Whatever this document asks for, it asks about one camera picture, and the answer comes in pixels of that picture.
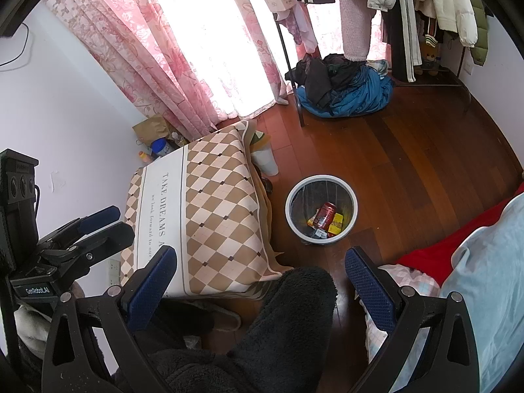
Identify checked tablecloth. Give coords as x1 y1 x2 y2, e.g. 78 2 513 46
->
125 120 295 299

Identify lilac child garment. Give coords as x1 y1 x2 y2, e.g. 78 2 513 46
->
282 7 319 57

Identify pink fleece garment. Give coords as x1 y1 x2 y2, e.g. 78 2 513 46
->
338 0 384 63

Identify black wall cable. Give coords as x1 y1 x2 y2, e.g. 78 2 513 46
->
0 22 30 69

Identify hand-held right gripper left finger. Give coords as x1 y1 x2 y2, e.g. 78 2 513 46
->
41 246 178 393

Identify pink checked bed sheet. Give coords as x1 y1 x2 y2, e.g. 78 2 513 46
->
360 264 442 363

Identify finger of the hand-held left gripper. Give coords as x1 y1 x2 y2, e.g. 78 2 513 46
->
36 222 136 263
39 206 121 247

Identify black white-striped track pants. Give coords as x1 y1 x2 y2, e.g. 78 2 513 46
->
386 0 423 83

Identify white jar with blue lid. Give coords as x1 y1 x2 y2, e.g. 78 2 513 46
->
150 138 173 159

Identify person's leg in dark fleece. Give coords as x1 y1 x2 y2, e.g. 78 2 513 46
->
112 266 339 393

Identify brown paper bag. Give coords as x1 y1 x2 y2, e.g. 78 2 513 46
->
132 113 171 145

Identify red snack packet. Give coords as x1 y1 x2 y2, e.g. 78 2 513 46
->
315 202 339 230

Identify olive green jacket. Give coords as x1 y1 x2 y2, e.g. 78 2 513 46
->
466 0 491 67

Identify grey slipper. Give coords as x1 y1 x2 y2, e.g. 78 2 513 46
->
186 300 243 333

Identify light blue blanket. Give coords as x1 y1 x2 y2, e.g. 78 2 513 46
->
440 194 524 393

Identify cream puffer jacket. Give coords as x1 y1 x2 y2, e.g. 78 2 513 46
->
431 0 478 48

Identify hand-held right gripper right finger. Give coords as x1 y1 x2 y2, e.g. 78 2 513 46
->
345 247 480 393

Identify white fleece cloth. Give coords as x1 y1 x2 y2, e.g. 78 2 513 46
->
14 303 53 362

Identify pink floral curtain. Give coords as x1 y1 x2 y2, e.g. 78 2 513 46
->
44 0 342 142

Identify black clothes rack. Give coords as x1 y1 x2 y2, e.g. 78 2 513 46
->
275 18 468 128

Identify white plastic bucket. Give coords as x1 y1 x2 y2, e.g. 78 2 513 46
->
250 131 280 177

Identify red blanket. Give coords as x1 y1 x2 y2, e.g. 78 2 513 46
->
395 182 524 288

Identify white waste bin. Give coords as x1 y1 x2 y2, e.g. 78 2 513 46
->
285 175 359 243

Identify blue quilt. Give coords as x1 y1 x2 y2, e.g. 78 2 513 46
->
295 65 394 118

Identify pile of dark clothes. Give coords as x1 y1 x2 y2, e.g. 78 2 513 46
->
285 53 370 108

